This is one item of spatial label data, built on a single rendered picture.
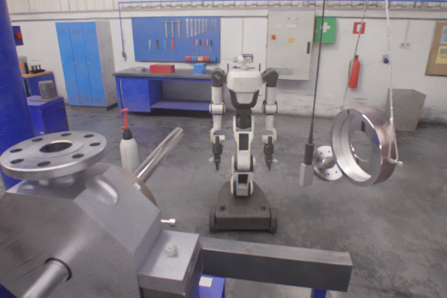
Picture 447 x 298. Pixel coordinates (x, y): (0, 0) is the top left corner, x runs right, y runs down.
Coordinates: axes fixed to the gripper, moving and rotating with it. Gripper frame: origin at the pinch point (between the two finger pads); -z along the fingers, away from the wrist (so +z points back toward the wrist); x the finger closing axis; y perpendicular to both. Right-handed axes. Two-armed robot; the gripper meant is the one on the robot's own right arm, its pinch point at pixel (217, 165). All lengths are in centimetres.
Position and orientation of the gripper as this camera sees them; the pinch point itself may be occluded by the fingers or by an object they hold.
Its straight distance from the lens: 257.3
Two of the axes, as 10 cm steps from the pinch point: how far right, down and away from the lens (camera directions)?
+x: -0.1, 1.5, -9.9
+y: 10.0, 0.0, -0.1
